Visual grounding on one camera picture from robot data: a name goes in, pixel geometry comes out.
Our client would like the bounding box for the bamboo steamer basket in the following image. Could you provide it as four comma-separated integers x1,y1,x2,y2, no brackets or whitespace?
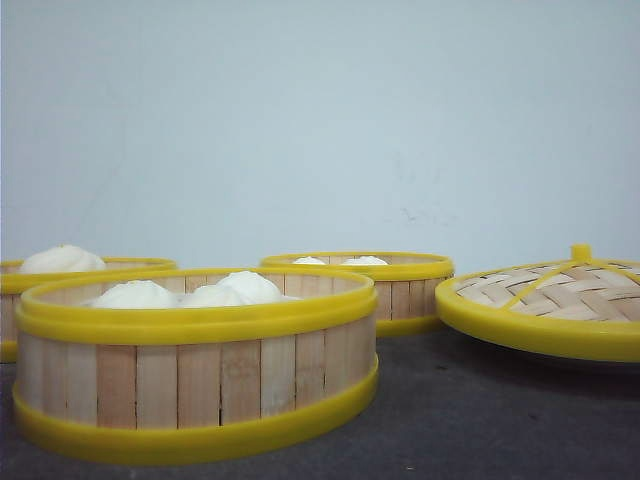
261,250,454,337
12,267,378,465
1,257,177,363

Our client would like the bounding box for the woven bamboo steamer lid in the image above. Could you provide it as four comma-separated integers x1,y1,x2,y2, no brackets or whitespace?
435,244,639,364

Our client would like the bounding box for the white bun rear left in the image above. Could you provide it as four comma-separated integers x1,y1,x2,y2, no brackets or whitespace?
292,256,326,265

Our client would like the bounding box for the white bun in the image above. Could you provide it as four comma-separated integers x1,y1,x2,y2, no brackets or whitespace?
179,271,283,308
292,256,326,265
90,280,178,309
342,255,388,266

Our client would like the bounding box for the white bun rear right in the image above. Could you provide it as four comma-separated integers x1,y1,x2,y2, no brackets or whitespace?
342,255,388,266

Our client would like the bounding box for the white bun front right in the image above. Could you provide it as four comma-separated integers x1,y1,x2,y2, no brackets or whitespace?
179,271,283,308

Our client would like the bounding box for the white bun front left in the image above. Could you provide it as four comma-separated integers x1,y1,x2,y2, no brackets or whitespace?
90,280,178,309

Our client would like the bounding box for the white bun left basket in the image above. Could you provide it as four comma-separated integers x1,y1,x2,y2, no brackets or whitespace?
18,244,106,274

